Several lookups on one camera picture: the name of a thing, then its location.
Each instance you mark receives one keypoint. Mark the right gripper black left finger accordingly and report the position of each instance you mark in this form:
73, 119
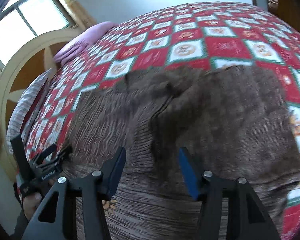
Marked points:
55, 217

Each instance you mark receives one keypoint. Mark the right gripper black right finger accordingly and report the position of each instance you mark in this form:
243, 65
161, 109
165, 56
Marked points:
247, 217

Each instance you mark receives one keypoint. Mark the brown knitted sweater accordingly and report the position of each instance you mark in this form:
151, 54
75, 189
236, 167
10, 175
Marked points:
233, 121

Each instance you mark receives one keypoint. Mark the left hand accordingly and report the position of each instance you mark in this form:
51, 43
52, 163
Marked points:
31, 203

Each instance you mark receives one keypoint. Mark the striped pillow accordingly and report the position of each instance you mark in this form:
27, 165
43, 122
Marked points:
27, 109

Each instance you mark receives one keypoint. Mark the cream wooden headboard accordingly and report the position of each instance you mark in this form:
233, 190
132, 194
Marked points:
31, 60

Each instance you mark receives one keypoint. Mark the pink folded blanket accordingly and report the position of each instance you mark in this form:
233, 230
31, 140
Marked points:
82, 42

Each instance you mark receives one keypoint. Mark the yellow curtain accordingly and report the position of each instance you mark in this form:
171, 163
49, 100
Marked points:
78, 13

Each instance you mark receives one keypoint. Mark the red checkered cartoon bedspread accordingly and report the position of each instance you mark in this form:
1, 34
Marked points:
201, 35

